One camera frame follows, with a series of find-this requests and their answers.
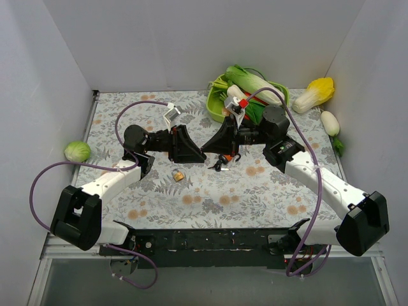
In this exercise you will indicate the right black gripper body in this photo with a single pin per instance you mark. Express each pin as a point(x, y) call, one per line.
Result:
point(234, 137)

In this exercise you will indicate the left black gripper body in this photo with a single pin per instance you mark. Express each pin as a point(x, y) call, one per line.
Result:
point(173, 144)

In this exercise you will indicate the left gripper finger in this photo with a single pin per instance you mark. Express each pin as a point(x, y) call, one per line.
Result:
point(189, 155)
point(186, 144)

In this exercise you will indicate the brass padlock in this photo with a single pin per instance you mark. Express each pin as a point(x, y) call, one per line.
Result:
point(177, 175)

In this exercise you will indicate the black-headed key bunch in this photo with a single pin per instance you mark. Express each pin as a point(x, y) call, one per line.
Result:
point(219, 166)

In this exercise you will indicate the orange black padlock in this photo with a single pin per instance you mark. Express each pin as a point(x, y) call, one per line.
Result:
point(225, 159)

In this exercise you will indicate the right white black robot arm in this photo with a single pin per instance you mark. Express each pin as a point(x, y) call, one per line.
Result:
point(362, 217)

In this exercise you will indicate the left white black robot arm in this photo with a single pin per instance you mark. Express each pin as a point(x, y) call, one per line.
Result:
point(78, 216)

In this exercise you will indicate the green plastic tray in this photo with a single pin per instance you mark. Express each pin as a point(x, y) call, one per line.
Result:
point(216, 97)

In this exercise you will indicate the toy green leafy vegetable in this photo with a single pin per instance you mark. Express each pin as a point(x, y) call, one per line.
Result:
point(254, 112)

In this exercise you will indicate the floral table mat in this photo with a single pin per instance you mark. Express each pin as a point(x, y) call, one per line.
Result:
point(250, 194)

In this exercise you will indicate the large toy napa cabbage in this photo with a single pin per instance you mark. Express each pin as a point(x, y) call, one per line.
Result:
point(252, 83)

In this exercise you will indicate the toy round green cabbage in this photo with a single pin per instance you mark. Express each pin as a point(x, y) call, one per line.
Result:
point(77, 152)

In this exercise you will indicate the toy white radish on table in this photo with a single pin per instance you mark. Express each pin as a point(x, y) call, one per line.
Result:
point(332, 128)

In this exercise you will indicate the toy yellow-leaf cabbage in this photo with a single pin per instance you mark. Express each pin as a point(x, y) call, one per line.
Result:
point(318, 92)

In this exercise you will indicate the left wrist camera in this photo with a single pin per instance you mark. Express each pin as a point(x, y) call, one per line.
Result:
point(171, 114)

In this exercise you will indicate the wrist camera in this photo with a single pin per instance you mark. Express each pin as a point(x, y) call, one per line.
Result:
point(171, 114)
point(237, 107)

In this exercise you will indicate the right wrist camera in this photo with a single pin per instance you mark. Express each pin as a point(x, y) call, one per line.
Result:
point(237, 107)

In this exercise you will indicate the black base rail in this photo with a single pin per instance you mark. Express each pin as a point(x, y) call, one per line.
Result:
point(231, 247)

